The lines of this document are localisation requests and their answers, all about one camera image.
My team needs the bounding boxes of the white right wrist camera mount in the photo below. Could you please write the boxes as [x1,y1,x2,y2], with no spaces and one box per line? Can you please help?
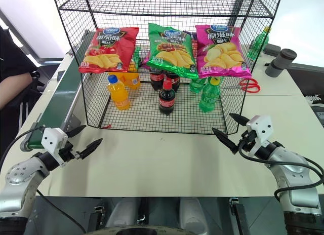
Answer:
[245,115,273,158]

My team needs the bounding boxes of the black mat white print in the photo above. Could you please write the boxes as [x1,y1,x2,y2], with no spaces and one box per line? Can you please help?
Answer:
[303,93,324,127]

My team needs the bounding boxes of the grey cylindrical container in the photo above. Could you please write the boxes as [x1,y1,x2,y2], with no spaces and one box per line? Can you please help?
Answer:
[265,48,297,77]

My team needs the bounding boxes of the green potato chips bag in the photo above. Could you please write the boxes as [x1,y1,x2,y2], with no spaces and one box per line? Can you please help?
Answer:
[146,23,199,80]

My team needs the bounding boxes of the person in black clothes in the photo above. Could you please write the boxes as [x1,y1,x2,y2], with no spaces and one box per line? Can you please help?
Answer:
[0,24,43,135]

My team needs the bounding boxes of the magenta potato chips bag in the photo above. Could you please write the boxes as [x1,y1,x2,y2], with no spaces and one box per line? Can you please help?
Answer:
[195,24,253,80]

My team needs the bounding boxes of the red handled scissors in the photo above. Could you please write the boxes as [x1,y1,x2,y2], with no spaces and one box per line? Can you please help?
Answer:
[239,78,261,94]

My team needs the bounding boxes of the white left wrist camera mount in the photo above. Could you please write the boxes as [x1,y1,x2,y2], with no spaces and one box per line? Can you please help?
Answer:
[41,128,69,168]

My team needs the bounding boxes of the purple snack bag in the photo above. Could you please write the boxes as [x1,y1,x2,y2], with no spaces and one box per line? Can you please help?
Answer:
[182,29,198,42]

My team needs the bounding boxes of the orange soda bottle blue cap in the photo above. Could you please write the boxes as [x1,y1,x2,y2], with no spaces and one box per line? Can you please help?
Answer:
[109,72,127,88]
[106,74,131,111]
[125,72,141,90]

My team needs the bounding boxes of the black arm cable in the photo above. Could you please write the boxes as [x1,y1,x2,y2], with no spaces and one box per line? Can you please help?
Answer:
[237,143,324,203]
[0,126,46,167]

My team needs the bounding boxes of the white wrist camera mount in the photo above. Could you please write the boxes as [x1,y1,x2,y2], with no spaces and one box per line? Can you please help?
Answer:
[41,128,69,168]
[245,115,273,158]

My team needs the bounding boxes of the black wire mesh rack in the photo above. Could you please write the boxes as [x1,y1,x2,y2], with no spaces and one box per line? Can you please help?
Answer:
[52,0,284,135]

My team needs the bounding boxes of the green conveyor belt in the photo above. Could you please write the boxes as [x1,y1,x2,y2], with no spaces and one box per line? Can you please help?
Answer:
[20,29,96,152]

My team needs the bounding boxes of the green soda bottle yellow cap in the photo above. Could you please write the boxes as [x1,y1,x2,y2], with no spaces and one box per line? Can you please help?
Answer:
[247,26,271,60]

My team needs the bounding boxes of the cola bottle red cap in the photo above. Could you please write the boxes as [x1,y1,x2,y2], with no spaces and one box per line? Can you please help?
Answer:
[150,67,165,91]
[158,81,176,115]
[166,70,181,92]

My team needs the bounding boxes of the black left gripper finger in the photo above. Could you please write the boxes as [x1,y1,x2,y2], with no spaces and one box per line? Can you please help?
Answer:
[67,125,87,138]
[76,137,103,159]

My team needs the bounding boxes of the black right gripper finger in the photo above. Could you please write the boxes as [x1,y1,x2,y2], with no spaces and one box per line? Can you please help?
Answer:
[228,113,249,126]
[211,127,239,154]

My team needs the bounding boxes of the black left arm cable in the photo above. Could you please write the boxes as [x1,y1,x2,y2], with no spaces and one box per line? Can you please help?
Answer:
[0,126,46,167]

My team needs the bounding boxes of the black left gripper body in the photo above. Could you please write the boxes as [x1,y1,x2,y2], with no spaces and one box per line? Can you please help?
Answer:
[58,141,82,165]

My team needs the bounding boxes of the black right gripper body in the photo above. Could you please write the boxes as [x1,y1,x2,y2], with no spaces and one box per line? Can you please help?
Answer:
[237,130,257,152]

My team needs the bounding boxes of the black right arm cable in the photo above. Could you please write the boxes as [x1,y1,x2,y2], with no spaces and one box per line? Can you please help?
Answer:
[237,143,324,203]

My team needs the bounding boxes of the red potato chips bag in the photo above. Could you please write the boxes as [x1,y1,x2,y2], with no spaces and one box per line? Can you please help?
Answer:
[78,26,140,74]

